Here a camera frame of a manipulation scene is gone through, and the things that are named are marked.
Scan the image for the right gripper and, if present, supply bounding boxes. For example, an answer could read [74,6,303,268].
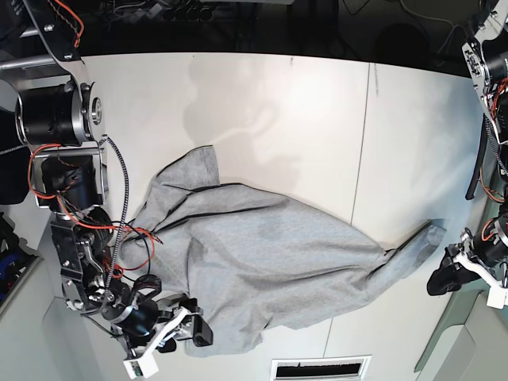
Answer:
[101,287,214,353]

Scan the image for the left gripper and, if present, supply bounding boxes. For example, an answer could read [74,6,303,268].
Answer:
[426,216,507,295]

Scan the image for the grey t-shirt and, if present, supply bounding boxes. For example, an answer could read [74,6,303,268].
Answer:
[133,146,445,357]

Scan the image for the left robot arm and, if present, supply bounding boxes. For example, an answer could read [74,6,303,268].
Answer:
[427,1,507,309]

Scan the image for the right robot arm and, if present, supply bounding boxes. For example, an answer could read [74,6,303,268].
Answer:
[1,1,214,360]

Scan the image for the white slotted vent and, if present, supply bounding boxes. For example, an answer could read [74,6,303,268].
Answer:
[270,355,372,380]

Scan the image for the blue and black clutter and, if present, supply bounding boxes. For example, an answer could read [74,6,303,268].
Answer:
[0,212,36,302]

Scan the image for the black round floor object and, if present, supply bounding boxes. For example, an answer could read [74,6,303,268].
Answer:
[374,23,430,67]

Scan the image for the dark navy cloth pile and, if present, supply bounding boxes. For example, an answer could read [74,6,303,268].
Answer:
[1,109,30,206]

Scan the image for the grey cables on floor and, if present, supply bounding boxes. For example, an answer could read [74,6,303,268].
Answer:
[341,0,485,60]

